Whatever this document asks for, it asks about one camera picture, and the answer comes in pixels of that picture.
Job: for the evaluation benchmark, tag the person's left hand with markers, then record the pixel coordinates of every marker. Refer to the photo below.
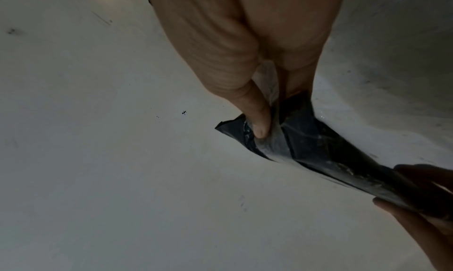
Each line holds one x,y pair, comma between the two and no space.
421,222

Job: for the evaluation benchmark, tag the person's right hand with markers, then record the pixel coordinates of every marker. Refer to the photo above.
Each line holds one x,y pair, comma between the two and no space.
247,34

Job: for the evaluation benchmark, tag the taped parcel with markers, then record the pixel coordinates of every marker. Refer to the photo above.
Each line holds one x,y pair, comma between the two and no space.
336,158

